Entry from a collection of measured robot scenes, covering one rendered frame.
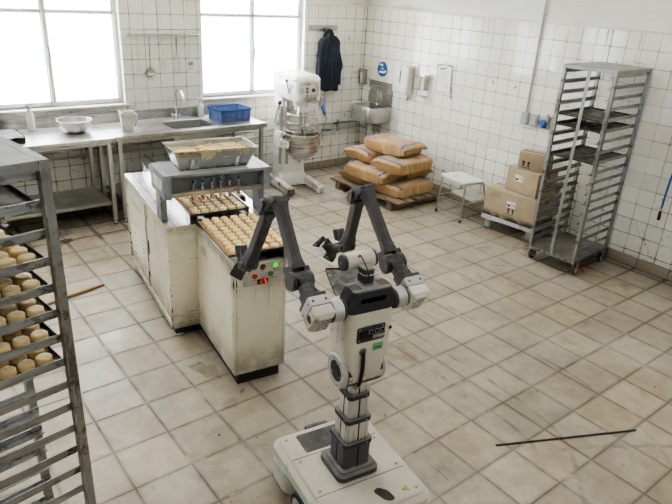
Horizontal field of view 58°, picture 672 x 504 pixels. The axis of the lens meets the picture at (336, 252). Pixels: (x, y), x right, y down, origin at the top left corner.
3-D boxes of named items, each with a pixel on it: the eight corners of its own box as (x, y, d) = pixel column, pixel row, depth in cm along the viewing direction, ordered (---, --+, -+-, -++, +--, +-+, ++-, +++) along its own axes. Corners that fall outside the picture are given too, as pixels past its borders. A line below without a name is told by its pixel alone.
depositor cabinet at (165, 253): (132, 267, 521) (123, 173, 487) (212, 255, 554) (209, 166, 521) (173, 340, 420) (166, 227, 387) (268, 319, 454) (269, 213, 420)
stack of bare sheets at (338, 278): (325, 271, 536) (325, 268, 535) (369, 269, 544) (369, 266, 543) (338, 303, 482) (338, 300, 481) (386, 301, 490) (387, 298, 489)
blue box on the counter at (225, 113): (221, 123, 661) (220, 110, 655) (207, 118, 681) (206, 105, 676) (251, 120, 685) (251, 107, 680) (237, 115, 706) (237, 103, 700)
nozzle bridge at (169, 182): (152, 211, 412) (149, 162, 399) (252, 199, 446) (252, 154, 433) (165, 227, 386) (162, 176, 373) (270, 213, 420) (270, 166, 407)
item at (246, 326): (199, 333, 430) (194, 215, 394) (244, 323, 446) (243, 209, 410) (234, 388, 374) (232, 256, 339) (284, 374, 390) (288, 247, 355)
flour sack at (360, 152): (364, 165, 719) (365, 152, 713) (342, 157, 749) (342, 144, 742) (407, 158, 761) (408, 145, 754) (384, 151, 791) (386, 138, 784)
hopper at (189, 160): (162, 162, 401) (161, 141, 396) (242, 155, 427) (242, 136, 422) (175, 174, 378) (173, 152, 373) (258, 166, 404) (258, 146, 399)
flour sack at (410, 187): (396, 201, 690) (397, 188, 684) (370, 191, 718) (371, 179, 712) (436, 190, 735) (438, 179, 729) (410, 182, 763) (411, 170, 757)
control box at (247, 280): (240, 285, 349) (240, 263, 344) (278, 278, 361) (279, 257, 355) (243, 288, 346) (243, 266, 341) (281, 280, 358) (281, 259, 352)
